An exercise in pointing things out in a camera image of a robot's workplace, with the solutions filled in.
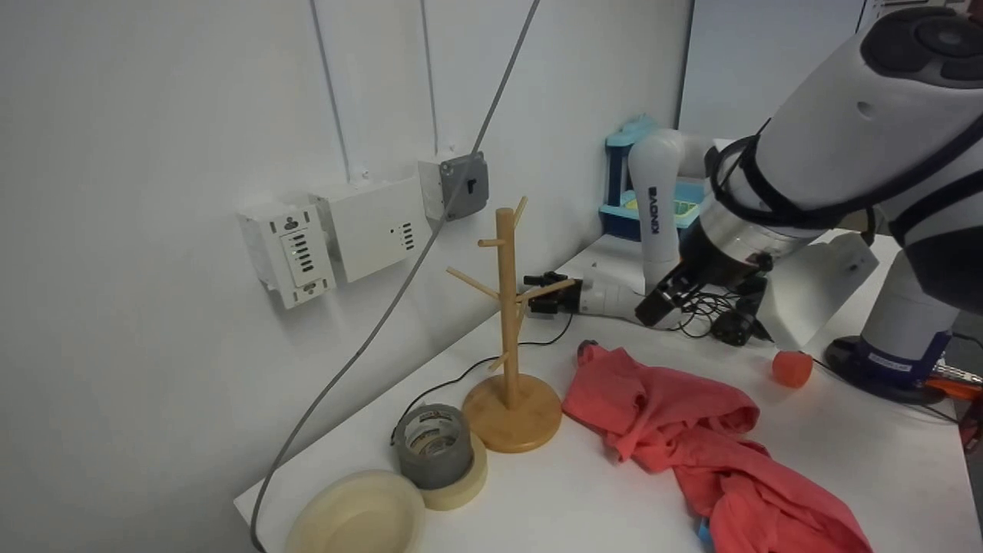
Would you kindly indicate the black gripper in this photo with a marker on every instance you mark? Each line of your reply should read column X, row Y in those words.
column 706, row 265

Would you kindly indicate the coral red printed shirt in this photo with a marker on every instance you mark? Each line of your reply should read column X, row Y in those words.
column 695, row 429

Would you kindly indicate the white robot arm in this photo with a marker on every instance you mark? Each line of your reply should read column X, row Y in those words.
column 872, row 172

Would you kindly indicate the red toy cup near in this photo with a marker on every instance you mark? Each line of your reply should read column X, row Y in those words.
column 790, row 366

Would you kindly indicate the wooden mug tree stand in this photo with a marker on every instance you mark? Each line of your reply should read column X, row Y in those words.
column 511, row 410

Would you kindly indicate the grey metal junction box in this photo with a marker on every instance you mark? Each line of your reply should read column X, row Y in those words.
column 456, row 188

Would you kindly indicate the cream tape roll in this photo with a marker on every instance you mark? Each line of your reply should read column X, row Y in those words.
column 462, row 490

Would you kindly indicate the cream plastic bowl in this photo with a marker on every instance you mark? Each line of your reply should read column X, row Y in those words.
column 360, row 514

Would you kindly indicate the black camera on mount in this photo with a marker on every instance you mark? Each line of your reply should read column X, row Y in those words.
column 557, row 292

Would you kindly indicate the grey duct tape roll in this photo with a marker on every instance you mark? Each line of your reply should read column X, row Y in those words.
column 431, row 447

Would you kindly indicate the white wall device box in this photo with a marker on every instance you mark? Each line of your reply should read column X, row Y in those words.
column 374, row 229

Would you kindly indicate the white wall outlet box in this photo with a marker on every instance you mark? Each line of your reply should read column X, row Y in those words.
column 286, row 247

